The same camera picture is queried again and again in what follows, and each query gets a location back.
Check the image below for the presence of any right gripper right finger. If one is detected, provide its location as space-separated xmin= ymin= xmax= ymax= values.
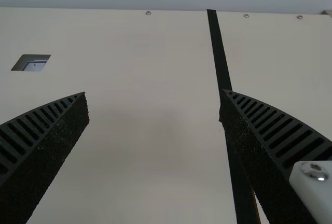
xmin=218 ymin=89 xmax=332 ymax=224

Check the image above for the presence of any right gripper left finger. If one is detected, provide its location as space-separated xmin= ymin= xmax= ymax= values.
xmin=0 ymin=91 xmax=91 ymax=224

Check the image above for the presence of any black strip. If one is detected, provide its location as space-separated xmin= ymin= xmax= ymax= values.
xmin=206 ymin=8 xmax=260 ymax=224

